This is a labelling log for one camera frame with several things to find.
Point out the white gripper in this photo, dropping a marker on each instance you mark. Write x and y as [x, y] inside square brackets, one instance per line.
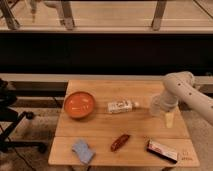
[155, 108]

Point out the orange bowl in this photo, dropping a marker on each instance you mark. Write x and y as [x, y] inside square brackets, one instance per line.
[79, 104]

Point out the red-brown snack packet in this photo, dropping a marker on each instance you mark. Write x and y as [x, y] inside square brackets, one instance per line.
[119, 142]

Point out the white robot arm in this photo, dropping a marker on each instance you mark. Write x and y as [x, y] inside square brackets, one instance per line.
[180, 86]

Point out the black office chair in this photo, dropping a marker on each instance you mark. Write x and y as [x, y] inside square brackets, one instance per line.
[7, 98]

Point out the blue sponge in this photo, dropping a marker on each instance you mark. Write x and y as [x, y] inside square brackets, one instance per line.
[83, 152]

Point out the wooden table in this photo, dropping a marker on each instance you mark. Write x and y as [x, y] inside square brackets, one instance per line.
[101, 128]

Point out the clear plastic bottle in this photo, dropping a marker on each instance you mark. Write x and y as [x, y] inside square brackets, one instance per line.
[121, 106]

